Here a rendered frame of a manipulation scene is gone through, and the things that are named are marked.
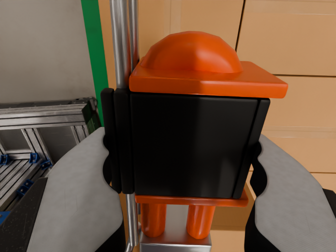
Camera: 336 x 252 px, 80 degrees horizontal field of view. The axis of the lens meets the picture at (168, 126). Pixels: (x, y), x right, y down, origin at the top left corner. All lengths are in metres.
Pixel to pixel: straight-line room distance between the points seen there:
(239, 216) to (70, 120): 0.97
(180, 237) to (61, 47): 1.24
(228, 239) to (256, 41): 0.53
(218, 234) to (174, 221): 0.26
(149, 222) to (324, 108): 0.78
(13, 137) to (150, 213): 1.34
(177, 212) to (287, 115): 0.67
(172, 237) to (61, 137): 1.17
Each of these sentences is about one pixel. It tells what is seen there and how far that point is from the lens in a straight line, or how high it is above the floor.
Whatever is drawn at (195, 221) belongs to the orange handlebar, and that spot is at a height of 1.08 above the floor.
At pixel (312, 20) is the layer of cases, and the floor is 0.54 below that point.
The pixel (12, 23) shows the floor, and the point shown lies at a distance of 1.45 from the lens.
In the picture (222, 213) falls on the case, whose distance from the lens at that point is 0.48.
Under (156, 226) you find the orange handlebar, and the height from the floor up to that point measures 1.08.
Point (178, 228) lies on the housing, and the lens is 0.20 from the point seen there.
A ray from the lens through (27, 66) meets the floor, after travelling 1.47.
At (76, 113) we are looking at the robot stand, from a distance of 1.17.
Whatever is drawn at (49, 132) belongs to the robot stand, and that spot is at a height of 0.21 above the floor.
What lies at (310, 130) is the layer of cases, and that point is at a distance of 0.91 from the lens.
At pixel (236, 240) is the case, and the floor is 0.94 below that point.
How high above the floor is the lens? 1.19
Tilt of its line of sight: 61 degrees down
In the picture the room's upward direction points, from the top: 179 degrees counter-clockwise
